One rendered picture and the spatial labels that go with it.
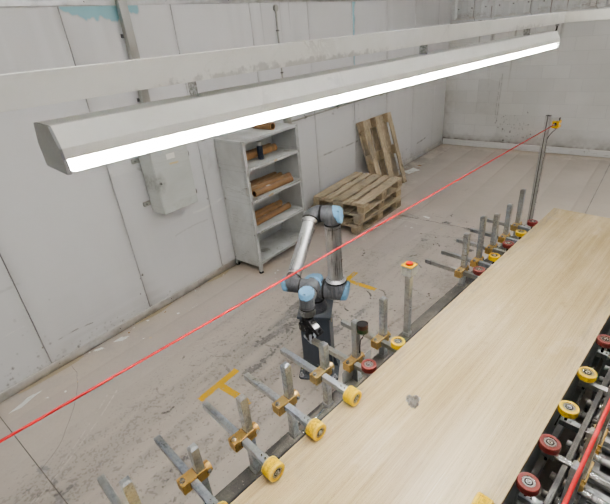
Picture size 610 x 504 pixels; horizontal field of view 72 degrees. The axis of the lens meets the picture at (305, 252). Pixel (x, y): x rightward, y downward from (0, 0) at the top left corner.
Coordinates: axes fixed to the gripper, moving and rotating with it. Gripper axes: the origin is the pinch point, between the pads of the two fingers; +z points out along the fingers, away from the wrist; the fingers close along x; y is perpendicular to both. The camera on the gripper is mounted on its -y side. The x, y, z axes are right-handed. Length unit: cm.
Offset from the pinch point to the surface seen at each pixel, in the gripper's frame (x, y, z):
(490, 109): -755, 229, 8
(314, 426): 51, -52, -16
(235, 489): 83, -32, 12
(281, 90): 65, -66, -155
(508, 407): -19, -107, -9
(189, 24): -108, 254, -177
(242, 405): 72, -32, -31
